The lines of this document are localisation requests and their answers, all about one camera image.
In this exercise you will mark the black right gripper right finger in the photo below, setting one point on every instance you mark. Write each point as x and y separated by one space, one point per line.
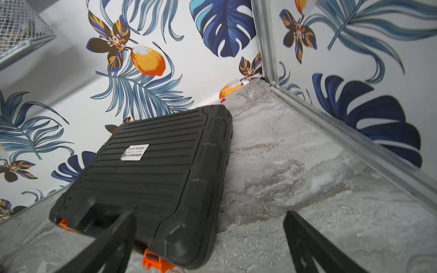
310 249

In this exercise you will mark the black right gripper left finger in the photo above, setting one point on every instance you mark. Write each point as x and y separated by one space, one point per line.
110 252

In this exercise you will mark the black plastic tool case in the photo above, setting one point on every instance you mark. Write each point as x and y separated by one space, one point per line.
167 171

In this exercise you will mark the white wire mesh basket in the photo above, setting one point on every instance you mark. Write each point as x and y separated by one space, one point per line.
23 31

